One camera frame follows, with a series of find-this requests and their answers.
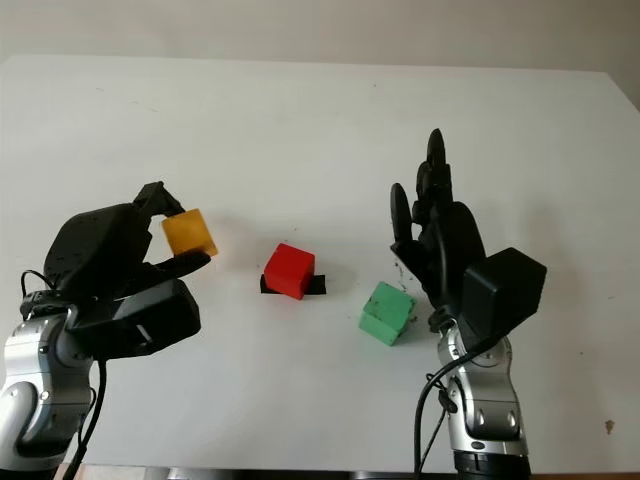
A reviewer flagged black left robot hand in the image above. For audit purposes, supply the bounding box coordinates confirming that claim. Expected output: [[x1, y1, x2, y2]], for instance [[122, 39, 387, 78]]
[[43, 181, 212, 304]]

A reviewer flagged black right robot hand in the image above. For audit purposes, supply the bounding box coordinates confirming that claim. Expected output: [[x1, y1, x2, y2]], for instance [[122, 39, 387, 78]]
[[389, 128, 489, 326]]

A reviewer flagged green wooden block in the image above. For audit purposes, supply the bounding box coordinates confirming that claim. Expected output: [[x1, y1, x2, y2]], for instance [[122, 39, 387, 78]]
[[358, 281, 418, 347]]

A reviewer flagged yellow wooden block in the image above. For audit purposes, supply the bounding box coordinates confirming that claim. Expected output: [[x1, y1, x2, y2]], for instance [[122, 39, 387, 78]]
[[161, 208, 220, 259]]

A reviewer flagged red wooden block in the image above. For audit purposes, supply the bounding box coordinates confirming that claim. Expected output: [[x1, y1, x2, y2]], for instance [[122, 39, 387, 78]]
[[263, 243, 316, 301]]

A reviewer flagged black tape mark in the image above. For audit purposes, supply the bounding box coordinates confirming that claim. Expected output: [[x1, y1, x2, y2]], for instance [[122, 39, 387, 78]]
[[259, 274, 327, 296]]

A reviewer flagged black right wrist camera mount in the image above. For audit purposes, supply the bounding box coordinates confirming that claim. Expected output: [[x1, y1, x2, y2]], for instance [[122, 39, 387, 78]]
[[462, 247, 548, 346]]

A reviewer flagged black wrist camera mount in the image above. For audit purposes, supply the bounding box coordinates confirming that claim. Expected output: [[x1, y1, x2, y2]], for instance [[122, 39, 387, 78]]
[[462, 247, 548, 346], [64, 277, 202, 361]]

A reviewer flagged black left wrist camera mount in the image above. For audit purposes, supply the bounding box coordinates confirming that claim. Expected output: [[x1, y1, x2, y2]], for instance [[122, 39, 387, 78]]
[[64, 277, 202, 361]]

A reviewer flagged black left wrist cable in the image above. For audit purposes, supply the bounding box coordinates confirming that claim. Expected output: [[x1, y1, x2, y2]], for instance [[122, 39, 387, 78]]
[[19, 269, 109, 480]]

